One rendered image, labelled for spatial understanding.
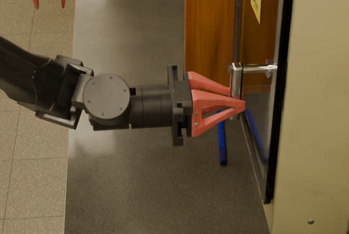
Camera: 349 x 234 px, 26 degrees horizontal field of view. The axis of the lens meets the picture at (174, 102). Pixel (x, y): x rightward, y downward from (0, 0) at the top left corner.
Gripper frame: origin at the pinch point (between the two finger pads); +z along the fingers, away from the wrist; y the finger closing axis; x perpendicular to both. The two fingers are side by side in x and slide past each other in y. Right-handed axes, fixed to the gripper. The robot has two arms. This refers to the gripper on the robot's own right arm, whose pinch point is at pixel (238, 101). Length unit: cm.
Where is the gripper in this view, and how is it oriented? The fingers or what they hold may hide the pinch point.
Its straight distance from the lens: 102.0
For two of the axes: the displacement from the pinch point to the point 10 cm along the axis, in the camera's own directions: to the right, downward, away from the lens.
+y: -0.8, -6.3, 7.7
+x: 0.1, 7.8, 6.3
